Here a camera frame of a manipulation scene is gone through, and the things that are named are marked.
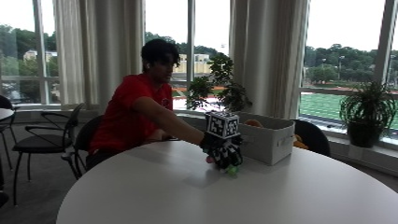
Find pink and green toy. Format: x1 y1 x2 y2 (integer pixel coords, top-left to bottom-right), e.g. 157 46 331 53
205 155 241 178

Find white cube with black markers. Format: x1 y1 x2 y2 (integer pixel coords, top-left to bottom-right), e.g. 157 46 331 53
203 110 242 140

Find white storage box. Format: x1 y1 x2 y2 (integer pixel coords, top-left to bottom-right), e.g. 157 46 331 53
235 111 295 166

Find orange soft toy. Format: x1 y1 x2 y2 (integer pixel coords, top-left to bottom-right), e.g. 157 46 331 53
242 119 265 129

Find orange plush toy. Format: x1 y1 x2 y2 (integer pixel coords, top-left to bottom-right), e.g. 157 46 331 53
293 133 311 150

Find tall leafy green plant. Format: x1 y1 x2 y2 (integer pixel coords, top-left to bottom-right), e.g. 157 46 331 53
185 51 254 114

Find person in red shirt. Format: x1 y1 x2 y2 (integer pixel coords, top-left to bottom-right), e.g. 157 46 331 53
85 38 245 172

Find white curtain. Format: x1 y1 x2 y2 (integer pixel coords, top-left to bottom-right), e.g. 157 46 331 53
52 0 146 110
229 0 311 119

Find potted plant in black pot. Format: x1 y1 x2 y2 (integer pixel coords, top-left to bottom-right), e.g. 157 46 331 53
338 80 398 149

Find black chair with armrests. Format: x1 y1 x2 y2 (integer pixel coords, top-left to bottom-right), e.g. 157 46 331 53
10 102 86 207

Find round white side table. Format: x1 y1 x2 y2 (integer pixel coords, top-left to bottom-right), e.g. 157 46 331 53
0 107 16 122

